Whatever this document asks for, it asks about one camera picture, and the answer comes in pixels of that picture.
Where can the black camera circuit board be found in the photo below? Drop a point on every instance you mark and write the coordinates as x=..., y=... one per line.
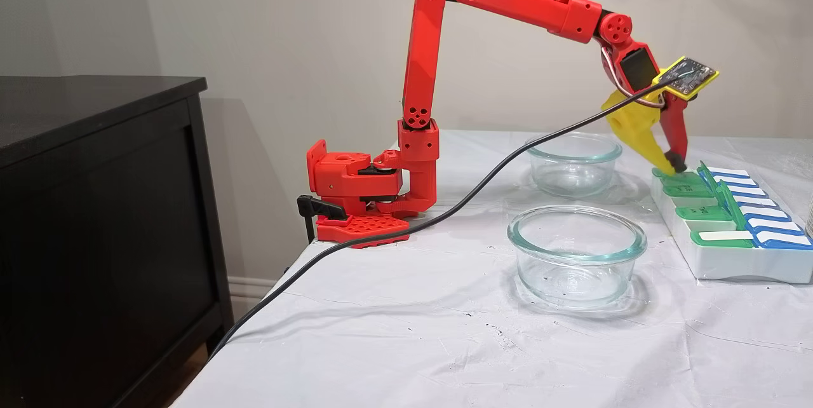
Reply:
x=687, y=74

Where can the clear glass bowl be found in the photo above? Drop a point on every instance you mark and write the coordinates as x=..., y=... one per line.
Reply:
x=540, y=281
x=552, y=179

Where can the white baseboard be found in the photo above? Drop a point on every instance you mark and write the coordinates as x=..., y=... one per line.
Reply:
x=251, y=297

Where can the black table clamp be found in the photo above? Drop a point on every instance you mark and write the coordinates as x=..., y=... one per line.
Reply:
x=321, y=208

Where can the white tablecloth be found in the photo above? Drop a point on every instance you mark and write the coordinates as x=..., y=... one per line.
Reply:
x=413, y=332

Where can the weekly pill organizer box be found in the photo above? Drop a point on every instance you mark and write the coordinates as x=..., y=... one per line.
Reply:
x=730, y=265

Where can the black wooden cabinet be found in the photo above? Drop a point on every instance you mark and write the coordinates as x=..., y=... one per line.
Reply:
x=95, y=236

